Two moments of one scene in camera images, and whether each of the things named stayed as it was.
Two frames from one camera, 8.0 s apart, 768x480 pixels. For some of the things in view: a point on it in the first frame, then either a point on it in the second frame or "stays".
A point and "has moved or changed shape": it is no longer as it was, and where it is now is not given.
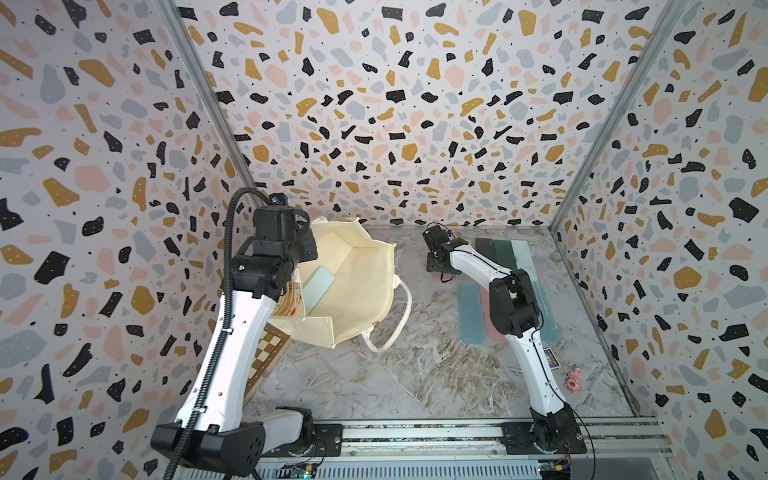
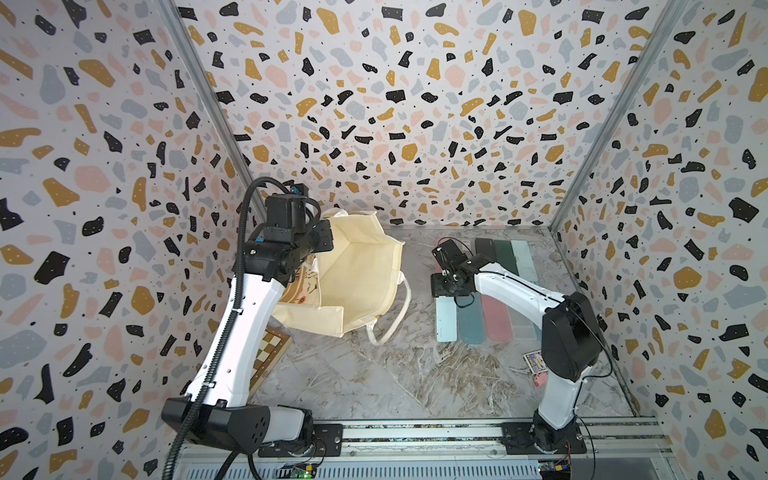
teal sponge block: [471, 317] stays
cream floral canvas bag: [343, 291] has moved or changed shape
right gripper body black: [431, 264] to [442, 285]
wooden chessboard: [272, 343] stays
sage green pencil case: [315, 287] to [446, 319]
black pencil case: [485, 247] stays
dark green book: [504, 254] stays
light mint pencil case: [524, 259] stays
